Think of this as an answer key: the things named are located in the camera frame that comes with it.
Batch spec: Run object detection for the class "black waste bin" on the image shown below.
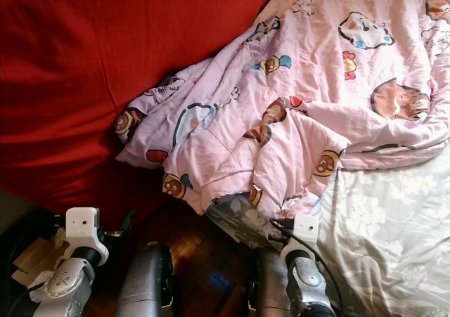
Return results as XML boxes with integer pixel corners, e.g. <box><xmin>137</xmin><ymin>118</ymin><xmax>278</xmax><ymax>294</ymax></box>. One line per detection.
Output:
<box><xmin>0</xmin><ymin>212</ymin><xmax>71</xmax><ymax>317</ymax></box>

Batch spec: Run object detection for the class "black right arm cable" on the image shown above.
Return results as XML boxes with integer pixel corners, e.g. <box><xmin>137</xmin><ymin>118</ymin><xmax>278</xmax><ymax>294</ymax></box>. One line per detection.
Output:
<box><xmin>271</xmin><ymin>219</ymin><xmax>345</xmax><ymax>317</ymax></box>

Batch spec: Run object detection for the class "silver right robot leg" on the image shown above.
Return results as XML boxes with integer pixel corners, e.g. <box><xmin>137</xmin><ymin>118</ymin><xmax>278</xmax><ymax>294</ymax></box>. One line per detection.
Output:
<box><xmin>250</xmin><ymin>247</ymin><xmax>293</xmax><ymax>317</ymax></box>

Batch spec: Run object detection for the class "silver left robot leg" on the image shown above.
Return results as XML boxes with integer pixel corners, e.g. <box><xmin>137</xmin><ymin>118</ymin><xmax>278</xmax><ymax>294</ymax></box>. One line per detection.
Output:
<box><xmin>115</xmin><ymin>242</ymin><xmax>173</xmax><ymax>317</ymax></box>

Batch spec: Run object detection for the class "pink cartoon print blanket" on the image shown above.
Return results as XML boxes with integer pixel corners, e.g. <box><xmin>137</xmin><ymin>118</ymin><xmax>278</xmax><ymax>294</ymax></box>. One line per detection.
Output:
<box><xmin>115</xmin><ymin>0</ymin><xmax>450</xmax><ymax>223</ymax></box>

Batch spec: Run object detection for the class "crumpled white tissue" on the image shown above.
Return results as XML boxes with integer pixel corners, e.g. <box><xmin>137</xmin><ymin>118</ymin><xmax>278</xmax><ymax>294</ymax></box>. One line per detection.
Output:
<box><xmin>28</xmin><ymin>287</ymin><xmax>51</xmax><ymax>305</ymax></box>
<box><xmin>52</xmin><ymin>228</ymin><xmax>72</xmax><ymax>252</ymax></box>

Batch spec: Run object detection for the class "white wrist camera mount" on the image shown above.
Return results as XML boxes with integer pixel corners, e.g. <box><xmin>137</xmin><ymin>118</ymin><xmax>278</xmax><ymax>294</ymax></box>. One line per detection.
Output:
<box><xmin>281</xmin><ymin>214</ymin><xmax>321</xmax><ymax>256</ymax></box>
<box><xmin>65</xmin><ymin>207</ymin><xmax>103</xmax><ymax>249</ymax></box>

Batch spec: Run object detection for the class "brown cardboard piece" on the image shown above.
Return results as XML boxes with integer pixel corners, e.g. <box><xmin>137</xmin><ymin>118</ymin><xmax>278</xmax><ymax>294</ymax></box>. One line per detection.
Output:
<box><xmin>11</xmin><ymin>238</ymin><xmax>58</xmax><ymax>277</ymax></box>

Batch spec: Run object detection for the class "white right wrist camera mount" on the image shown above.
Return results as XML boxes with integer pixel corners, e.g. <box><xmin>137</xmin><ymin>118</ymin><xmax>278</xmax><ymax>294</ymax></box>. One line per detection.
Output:
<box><xmin>281</xmin><ymin>214</ymin><xmax>321</xmax><ymax>256</ymax></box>

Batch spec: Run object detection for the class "pale floral bed sheet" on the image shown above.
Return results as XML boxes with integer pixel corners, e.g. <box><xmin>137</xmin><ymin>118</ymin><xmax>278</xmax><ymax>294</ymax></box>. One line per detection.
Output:
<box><xmin>207</xmin><ymin>164</ymin><xmax>450</xmax><ymax>317</ymax></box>

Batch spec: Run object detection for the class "large red covered mattress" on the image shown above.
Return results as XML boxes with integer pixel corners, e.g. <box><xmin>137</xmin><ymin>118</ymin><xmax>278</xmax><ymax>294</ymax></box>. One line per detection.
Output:
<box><xmin>0</xmin><ymin>0</ymin><xmax>282</xmax><ymax>216</ymax></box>

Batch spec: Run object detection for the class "silver robot leg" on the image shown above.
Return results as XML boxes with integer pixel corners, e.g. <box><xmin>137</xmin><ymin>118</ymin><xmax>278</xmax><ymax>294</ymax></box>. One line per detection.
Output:
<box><xmin>250</xmin><ymin>247</ymin><xmax>293</xmax><ymax>317</ymax></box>
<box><xmin>115</xmin><ymin>242</ymin><xmax>173</xmax><ymax>317</ymax></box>

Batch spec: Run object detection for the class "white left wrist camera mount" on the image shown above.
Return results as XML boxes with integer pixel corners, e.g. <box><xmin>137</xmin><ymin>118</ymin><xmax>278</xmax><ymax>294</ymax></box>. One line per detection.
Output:
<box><xmin>65</xmin><ymin>207</ymin><xmax>103</xmax><ymax>249</ymax></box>

